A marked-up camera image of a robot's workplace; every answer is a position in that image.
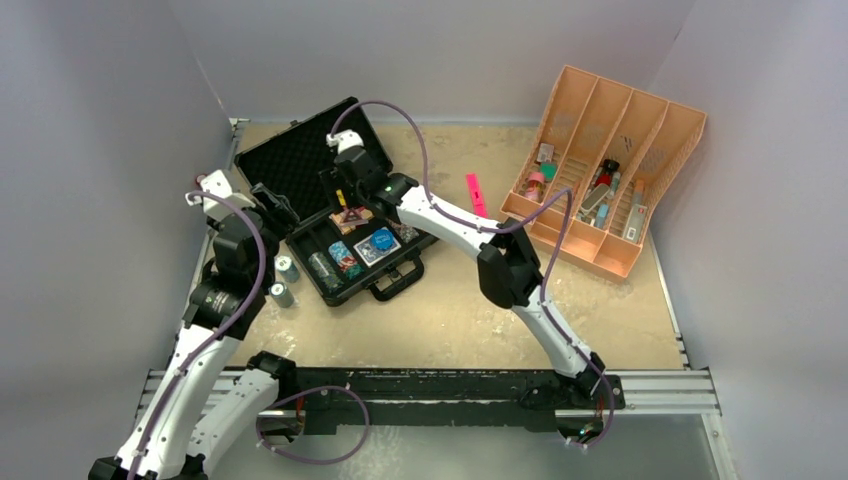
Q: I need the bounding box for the blue round dealer button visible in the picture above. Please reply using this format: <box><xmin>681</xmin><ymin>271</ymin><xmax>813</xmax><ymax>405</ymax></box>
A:
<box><xmin>370</xmin><ymin>228</ymin><xmax>395</xmax><ymax>252</ymax></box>

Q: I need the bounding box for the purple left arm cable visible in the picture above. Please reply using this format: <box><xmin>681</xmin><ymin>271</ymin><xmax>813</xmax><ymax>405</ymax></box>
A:
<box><xmin>125</xmin><ymin>190</ymin><xmax>268</xmax><ymax>480</ymax></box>

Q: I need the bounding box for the pink highlighter marker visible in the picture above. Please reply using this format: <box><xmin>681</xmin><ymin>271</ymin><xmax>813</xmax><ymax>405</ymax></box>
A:
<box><xmin>465</xmin><ymin>173</ymin><xmax>489</xmax><ymax>218</ymax></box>

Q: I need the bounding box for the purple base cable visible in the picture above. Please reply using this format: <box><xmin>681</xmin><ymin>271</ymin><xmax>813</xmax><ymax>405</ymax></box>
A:
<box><xmin>254</xmin><ymin>386</ymin><xmax>371</xmax><ymax>466</ymax></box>

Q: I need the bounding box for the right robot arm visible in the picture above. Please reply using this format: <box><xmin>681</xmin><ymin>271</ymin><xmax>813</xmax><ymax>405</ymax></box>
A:
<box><xmin>329</xmin><ymin>141</ymin><xmax>609</xmax><ymax>407</ymax></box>

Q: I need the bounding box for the pink cup in organizer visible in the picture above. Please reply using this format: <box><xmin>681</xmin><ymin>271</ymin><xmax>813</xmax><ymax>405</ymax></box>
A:
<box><xmin>522</xmin><ymin>171</ymin><xmax>546</xmax><ymax>203</ymax></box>

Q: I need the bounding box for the green chip stack in case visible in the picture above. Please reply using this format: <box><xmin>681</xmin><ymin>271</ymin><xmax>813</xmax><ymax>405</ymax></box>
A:
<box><xmin>308</xmin><ymin>252</ymin><xmax>344</xmax><ymax>292</ymax></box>

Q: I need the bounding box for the red triangular button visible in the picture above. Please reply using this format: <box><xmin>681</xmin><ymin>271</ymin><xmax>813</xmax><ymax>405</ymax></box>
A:
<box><xmin>338</xmin><ymin>207</ymin><xmax>371</xmax><ymax>227</ymax></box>

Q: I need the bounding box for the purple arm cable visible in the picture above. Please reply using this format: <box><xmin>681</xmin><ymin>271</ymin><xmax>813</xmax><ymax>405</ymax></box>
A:
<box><xmin>329</xmin><ymin>100</ymin><xmax>617</xmax><ymax>448</ymax></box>
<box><xmin>125</xmin><ymin>190</ymin><xmax>268</xmax><ymax>480</ymax></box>

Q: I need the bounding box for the grey chip stack in case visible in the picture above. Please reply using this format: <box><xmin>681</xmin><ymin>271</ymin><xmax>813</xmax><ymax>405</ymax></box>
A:
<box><xmin>392</xmin><ymin>224</ymin><xmax>420</xmax><ymax>243</ymax></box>

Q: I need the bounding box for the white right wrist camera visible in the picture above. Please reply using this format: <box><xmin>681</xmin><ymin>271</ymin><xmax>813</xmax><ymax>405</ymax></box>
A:
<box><xmin>325</xmin><ymin>129</ymin><xmax>365</xmax><ymax>154</ymax></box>

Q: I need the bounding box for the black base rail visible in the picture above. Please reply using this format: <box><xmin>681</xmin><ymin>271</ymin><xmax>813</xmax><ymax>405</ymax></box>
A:
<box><xmin>139</xmin><ymin>367</ymin><xmax>720</xmax><ymax>439</ymax></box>

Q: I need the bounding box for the teal chip stack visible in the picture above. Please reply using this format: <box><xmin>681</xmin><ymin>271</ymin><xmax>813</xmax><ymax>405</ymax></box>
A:
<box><xmin>268</xmin><ymin>282</ymin><xmax>296</xmax><ymax>309</ymax></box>
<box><xmin>274</xmin><ymin>255</ymin><xmax>300</xmax><ymax>283</ymax></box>

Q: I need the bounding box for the red black item in organizer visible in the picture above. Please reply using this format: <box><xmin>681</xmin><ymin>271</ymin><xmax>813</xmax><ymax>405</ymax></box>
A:
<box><xmin>588</xmin><ymin>158</ymin><xmax>620</xmax><ymax>192</ymax></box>

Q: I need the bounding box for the black poker set case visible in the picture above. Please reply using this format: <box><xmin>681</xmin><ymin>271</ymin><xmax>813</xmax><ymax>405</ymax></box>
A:
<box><xmin>235</xmin><ymin>97</ymin><xmax>436</xmax><ymax>307</ymax></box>

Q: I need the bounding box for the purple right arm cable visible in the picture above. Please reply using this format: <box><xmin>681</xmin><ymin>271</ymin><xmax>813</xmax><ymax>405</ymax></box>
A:
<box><xmin>329</xmin><ymin>100</ymin><xmax>617</xmax><ymax>448</ymax></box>

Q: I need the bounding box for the red Texas Hold'em card box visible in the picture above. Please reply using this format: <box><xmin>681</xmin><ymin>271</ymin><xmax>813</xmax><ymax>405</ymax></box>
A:
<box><xmin>329</xmin><ymin>209</ymin><xmax>373</xmax><ymax>235</ymax></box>

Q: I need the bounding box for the light blue red chip stack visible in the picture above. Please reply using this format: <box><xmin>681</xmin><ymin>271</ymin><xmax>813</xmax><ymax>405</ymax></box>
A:
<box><xmin>328</xmin><ymin>241</ymin><xmax>365</xmax><ymax>280</ymax></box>

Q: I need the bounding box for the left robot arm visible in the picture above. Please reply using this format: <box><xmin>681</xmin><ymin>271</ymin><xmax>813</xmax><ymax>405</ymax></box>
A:
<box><xmin>88</xmin><ymin>184</ymin><xmax>300</xmax><ymax>479</ymax></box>

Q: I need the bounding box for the blue playing card deck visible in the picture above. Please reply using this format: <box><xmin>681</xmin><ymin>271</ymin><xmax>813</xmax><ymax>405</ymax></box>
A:
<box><xmin>354</xmin><ymin>229</ymin><xmax>401</xmax><ymax>267</ymax></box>

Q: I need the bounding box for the peach plastic desk organizer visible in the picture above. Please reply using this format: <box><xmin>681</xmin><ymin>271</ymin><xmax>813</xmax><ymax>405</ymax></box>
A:
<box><xmin>499</xmin><ymin>66</ymin><xmax>707</xmax><ymax>283</ymax></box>

